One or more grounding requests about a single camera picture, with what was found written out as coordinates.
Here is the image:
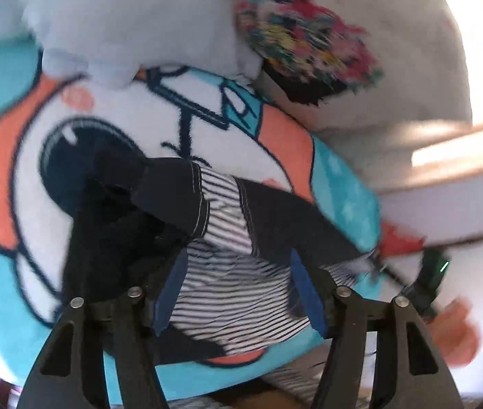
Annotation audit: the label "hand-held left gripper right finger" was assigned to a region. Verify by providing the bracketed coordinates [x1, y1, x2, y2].
[289, 248, 466, 409]

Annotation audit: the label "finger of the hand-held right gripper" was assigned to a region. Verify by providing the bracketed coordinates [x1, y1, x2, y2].
[368, 252, 416, 294]

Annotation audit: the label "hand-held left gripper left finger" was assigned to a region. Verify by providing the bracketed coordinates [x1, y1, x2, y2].
[16, 249, 189, 409]

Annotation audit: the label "dark pants with striped lining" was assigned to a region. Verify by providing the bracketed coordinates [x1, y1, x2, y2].
[61, 157, 379, 364]

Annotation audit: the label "person's right hand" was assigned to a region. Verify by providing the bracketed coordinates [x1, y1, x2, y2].
[429, 298, 481, 367]

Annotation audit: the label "wooden ledge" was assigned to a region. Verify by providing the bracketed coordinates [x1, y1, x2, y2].
[409, 119, 483, 169]

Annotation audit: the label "cartoon printed blanket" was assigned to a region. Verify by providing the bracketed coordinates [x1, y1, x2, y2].
[0, 39, 426, 406]

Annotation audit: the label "white bed sheet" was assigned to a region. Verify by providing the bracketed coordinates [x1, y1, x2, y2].
[262, 0, 483, 397]

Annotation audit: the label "multicoloured patterned cloth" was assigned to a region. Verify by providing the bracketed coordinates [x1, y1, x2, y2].
[232, 0, 385, 106]

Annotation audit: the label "white plush cloth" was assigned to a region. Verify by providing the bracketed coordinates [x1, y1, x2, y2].
[22, 0, 264, 91]

